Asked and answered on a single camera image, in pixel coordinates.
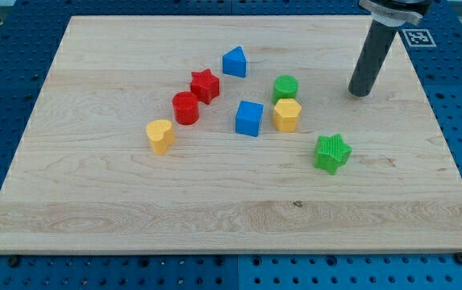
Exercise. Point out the green cylinder block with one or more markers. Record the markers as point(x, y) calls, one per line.
point(284, 86)

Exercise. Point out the red cylinder block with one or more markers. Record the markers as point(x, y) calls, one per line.
point(185, 107)

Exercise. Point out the red star block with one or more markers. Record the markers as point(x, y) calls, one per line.
point(205, 85)

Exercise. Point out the white fiducial marker tag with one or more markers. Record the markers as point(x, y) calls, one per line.
point(418, 38)

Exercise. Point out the yellow heart block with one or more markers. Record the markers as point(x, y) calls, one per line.
point(160, 135)

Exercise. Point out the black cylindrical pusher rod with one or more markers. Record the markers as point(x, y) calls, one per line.
point(374, 51)

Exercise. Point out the yellow hexagon block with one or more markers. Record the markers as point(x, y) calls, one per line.
point(286, 114)

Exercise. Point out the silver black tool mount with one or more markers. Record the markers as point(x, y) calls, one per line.
point(394, 13)

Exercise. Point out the blue cube block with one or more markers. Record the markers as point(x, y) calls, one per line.
point(248, 118)

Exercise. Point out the green star block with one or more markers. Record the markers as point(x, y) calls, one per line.
point(331, 152)

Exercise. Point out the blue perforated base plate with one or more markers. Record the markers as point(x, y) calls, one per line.
point(29, 38)

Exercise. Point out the light wooden board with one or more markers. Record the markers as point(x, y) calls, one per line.
point(85, 181)

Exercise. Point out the blue triangle block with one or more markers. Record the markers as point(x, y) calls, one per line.
point(235, 63)

